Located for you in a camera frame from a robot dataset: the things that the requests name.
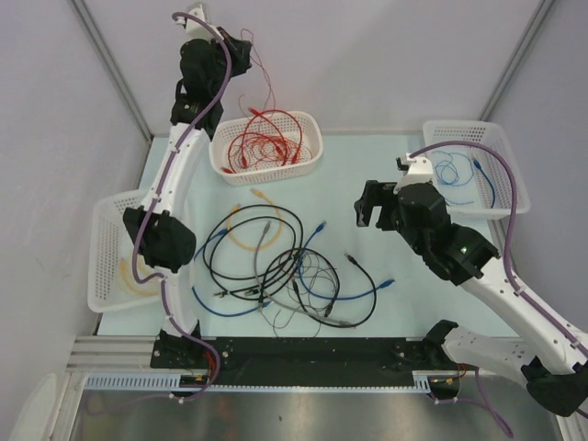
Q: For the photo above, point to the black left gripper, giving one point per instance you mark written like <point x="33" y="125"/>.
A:
<point x="239" y="51"/>

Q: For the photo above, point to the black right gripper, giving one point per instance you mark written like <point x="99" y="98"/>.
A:
<point x="363" y="206"/>

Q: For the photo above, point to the white basket top centre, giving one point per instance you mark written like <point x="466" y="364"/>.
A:
<point x="268" y="146"/>

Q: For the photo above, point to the white basket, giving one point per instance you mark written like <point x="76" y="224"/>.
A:
<point x="473" y="182"/>
<point x="111" y="285"/>
<point x="268" y="146"/>

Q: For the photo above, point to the white basket right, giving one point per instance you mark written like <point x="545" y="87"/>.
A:
<point x="473" y="182"/>

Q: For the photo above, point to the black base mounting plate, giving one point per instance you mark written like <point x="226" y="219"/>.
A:
<point x="368" y="362"/>

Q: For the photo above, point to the white basket left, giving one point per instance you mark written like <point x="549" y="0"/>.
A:
<point x="111" y="285"/>

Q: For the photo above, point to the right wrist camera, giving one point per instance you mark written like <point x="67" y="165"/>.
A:
<point x="415" y="170"/>

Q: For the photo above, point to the black cable large loop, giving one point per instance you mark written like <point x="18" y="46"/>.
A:
<point x="304" y="282"/>

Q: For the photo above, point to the white slotted cable duct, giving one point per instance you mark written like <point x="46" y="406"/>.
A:
<point x="179" y="383"/>

